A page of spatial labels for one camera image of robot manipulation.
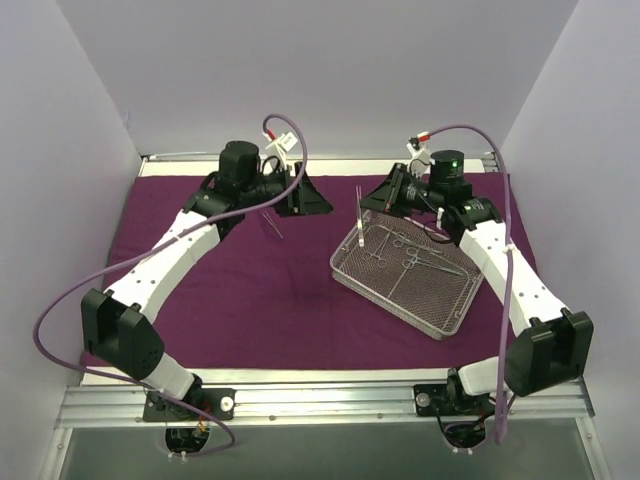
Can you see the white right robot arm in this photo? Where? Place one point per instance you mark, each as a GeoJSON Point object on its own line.
{"type": "Point", "coordinates": [551, 343]}

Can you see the steel surgical scissors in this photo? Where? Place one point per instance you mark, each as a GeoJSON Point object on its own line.
{"type": "Point", "coordinates": [376, 240]}

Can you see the aluminium right side rail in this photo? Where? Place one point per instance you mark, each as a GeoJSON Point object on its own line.
{"type": "Point", "coordinates": [490, 162]}

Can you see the aluminium back rail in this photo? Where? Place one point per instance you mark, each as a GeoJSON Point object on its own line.
{"type": "Point", "coordinates": [213, 156]}

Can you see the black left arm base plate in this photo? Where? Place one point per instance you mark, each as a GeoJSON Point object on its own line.
{"type": "Point", "coordinates": [219, 402]}

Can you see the purple cloth wrap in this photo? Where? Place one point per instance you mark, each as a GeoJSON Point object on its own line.
{"type": "Point", "coordinates": [261, 302]}

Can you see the wire mesh instrument tray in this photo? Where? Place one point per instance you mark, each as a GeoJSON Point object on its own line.
{"type": "Point", "coordinates": [433, 302]}

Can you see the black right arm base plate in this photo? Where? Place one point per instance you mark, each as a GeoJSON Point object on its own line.
{"type": "Point", "coordinates": [448, 400]}

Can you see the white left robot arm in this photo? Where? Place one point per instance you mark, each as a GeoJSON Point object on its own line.
{"type": "Point", "coordinates": [118, 322]}

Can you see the aluminium front frame rail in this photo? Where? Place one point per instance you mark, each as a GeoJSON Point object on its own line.
{"type": "Point", "coordinates": [95, 405]}

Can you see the steel forceps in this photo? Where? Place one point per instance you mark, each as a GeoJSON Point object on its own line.
{"type": "Point", "coordinates": [417, 254]}
{"type": "Point", "coordinates": [448, 267]}

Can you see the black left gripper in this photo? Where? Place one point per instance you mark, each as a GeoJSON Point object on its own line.
{"type": "Point", "coordinates": [296, 190]}

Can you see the steel tweezers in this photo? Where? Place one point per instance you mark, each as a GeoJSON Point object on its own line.
{"type": "Point", "coordinates": [359, 217]}
{"type": "Point", "coordinates": [272, 224]}

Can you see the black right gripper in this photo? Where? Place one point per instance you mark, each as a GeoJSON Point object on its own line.
{"type": "Point", "coordinates": [395, 185]}

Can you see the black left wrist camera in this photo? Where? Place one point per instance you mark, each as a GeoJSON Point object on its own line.
{"type": "Point", "coordinates": [277, 148]}

